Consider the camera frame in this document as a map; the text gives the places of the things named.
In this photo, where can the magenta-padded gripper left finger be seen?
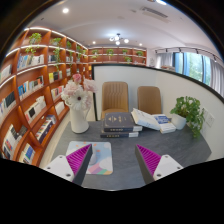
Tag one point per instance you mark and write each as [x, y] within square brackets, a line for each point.
[60, 166]

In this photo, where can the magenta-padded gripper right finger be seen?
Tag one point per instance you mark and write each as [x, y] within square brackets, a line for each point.
[166, 165]

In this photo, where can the pastel patterned mouse pad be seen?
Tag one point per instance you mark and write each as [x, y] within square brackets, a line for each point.
[105, 160]

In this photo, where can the blue-cover white book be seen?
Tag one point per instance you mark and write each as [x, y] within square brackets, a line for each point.
[165, 125]

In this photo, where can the green plant in white pot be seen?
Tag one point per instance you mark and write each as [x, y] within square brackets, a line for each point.
[180, 121]

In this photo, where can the white vase with pink flowers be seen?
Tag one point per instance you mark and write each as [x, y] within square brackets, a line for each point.
[79, 120]

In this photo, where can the thick white book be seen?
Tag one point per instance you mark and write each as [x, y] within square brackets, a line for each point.
[145, 119]

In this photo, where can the tan upholstered chair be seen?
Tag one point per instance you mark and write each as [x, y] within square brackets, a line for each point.
[149, 98]
[115, 96]

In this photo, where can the orange wooden shelf unit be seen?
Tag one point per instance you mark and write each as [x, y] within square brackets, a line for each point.
[30, 93]

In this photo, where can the window with curtains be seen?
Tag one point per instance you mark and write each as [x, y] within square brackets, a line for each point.
[196, 66]

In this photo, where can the ceiling lamp with round bulbs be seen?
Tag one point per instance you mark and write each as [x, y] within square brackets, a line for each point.
[117, 39]

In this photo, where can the ceiling air vent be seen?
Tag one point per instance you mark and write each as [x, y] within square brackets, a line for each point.
[154, 13]

